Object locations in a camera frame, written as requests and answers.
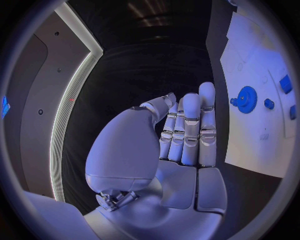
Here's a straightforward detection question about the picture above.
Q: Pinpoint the white task board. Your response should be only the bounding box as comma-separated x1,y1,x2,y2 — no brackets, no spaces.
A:
219,8,300,179

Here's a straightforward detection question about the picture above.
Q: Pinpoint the short blue plug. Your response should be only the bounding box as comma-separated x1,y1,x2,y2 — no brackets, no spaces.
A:
263,98,276,111

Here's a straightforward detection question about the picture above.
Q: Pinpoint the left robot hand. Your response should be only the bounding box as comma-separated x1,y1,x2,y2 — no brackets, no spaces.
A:
83,81,229,240

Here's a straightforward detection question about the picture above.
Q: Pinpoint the blue block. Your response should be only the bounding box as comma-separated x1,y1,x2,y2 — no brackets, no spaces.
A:
278,74,294,95
289,104,298,121

